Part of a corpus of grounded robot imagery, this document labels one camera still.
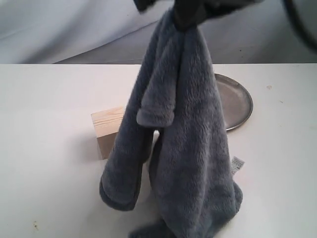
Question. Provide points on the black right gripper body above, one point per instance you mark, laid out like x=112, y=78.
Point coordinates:
x=214, y=8

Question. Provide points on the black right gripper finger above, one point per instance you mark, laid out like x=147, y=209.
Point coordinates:
x=184, y=20

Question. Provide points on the grey-blue fleece towel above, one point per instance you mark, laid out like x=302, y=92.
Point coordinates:
x=174, y=121

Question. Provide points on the light wooden block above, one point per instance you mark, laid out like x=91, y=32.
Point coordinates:
x=106, y=125

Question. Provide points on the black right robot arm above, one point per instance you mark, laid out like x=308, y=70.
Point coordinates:
x=296, y=23

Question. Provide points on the round stainless steel plate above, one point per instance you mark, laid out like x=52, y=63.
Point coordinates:
x=236, y=102

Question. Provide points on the white backdrop cloth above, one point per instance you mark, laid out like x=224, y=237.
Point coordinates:
x=114, y=32

